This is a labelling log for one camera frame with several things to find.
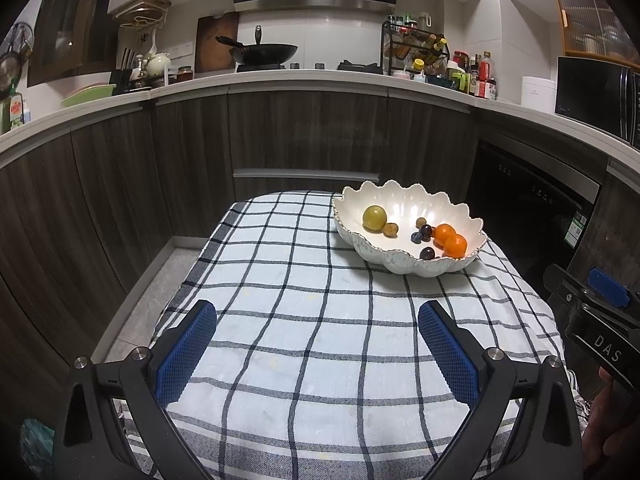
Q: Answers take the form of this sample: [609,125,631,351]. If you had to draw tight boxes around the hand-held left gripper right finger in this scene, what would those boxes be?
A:
[418,300,585,480]

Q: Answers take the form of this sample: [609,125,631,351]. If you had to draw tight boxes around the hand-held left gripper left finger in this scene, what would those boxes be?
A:
[50,300,218,480]

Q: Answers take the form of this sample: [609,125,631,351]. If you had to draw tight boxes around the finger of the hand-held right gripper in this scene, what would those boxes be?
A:
[589,267,632,309]
[544,264,593,306]

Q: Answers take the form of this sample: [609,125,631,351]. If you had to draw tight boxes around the yellow green apple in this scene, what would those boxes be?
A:
[362,205,387,233]

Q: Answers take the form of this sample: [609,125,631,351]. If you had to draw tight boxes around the white scalloped bowl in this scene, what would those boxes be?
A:
[332,180,485,276]

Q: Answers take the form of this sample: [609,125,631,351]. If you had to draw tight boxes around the person's right hand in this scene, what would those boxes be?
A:
[585,366,640,473]

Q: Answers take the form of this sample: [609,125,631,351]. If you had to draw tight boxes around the green sticker label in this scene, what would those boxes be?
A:
[567,212,588,248]

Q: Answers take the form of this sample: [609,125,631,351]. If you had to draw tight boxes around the black dishwasher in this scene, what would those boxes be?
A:
[470,140,601,286]

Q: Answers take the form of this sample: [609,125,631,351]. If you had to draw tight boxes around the blue white checked cloth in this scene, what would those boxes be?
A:
[120,190,583,480]

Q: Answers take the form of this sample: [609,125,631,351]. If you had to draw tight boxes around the teal patterned cloth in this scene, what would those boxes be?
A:
[20,417,55,466]

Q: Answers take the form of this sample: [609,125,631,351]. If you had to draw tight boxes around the black microwave oven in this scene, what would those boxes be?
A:
[555,56,640,151]

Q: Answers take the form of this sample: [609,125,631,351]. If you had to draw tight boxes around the white canister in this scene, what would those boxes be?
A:
[521,76,557,109]

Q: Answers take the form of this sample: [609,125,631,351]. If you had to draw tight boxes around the dark wood kitchen cabinets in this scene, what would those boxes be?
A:
[0,85,640,411]

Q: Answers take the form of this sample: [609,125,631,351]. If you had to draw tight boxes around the wooden glass door cabinet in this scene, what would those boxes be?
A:
[554,0,626,58]

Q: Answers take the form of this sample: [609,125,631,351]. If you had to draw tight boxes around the green basin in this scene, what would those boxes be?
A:
[61,84,115,108]

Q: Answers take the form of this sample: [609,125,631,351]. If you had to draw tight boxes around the black knife block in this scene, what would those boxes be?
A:
[109,47,138,96]

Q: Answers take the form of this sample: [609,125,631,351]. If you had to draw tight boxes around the black spice rack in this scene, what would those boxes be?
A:
[381,12,449,78]

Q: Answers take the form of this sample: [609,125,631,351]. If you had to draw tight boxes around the white teapot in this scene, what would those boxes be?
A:
[145,51,172,75]

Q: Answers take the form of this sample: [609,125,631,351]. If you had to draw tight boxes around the dish soap bottle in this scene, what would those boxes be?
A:
[9,92,26,131]

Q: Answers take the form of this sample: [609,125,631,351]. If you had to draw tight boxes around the grey kitchen countertop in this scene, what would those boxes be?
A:
[0,69,640,171]

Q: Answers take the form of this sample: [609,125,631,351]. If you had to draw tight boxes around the black gas stove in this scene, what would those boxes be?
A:
[235,62,381,72]

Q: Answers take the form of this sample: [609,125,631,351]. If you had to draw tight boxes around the brown wooden cutting board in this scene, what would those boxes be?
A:
[194,12,240,74]

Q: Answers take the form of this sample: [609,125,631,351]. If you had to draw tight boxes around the black wok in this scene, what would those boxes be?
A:
[216,25,299,66]

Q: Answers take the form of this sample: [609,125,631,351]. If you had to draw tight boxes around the hanging round strainer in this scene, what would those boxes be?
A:
[0,22,33,101]

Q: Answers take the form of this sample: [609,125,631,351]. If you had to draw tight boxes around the dark glass door cabinet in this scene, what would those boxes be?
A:
[27,0,118,88]

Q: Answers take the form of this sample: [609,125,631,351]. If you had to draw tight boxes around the wooden wall rack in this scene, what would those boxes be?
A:
[118,0,172,28]

